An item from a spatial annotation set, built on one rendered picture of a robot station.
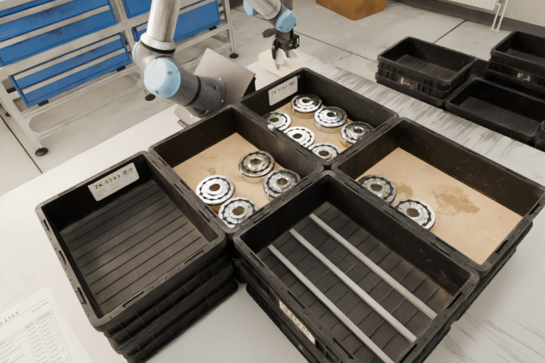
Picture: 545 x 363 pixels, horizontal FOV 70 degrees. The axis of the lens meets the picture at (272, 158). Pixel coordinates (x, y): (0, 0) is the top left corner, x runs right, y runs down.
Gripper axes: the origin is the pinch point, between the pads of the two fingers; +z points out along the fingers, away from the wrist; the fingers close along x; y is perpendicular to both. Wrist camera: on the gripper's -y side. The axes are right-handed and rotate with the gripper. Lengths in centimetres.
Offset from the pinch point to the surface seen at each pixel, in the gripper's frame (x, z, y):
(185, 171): -70, -7, 31
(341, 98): -19, -13, 48
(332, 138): -31, -7, 53
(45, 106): -76, 47, -139
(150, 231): -88, -6, 43
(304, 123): -31, -7, 42
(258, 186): -59, -7, 52
